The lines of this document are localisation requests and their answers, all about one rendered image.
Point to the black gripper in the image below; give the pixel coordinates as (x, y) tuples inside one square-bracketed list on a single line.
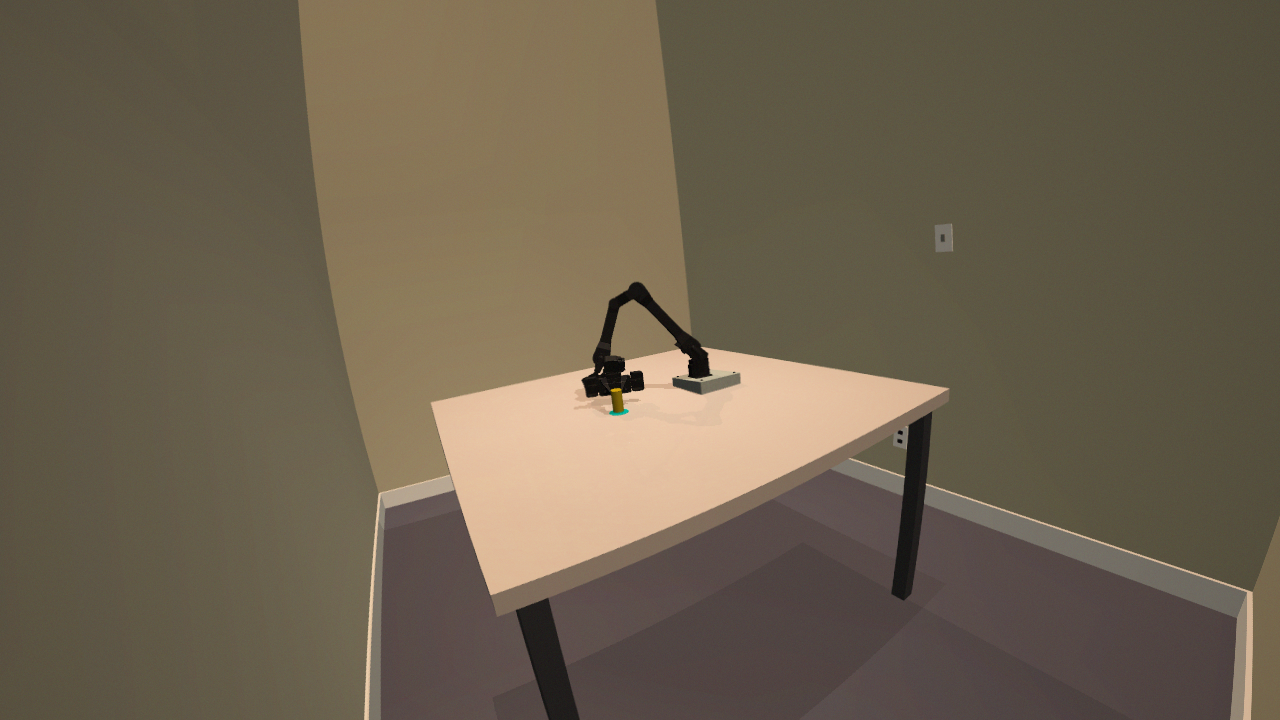
[(613, 381)]

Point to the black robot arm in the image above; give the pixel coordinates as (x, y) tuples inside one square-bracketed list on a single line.
[(698, 366)]

